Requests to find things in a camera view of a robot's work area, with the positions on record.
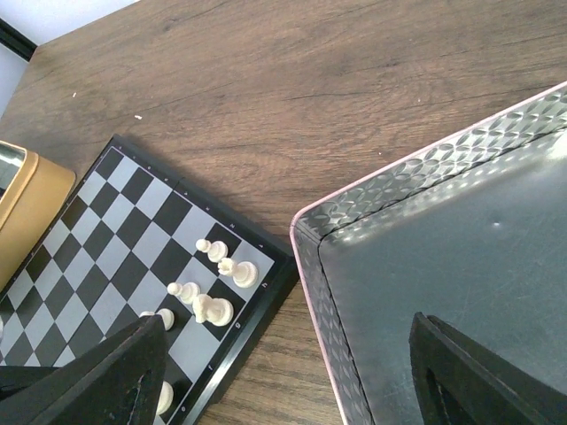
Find pink tin box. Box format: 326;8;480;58
290;84;566;424

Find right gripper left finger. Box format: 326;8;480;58
1;316;167;424

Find yellow tin box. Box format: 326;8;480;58
1;141;76;287

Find white pawn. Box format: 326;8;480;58
139;308;175;331
195;239;229;263
167;282;201;305

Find black and white chessboard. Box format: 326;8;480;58
1;135;299;424

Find white bishop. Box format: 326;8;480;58
156;381;174;415

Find white rook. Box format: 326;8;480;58
218;258;258;288

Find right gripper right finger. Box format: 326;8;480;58
409;312;566;424

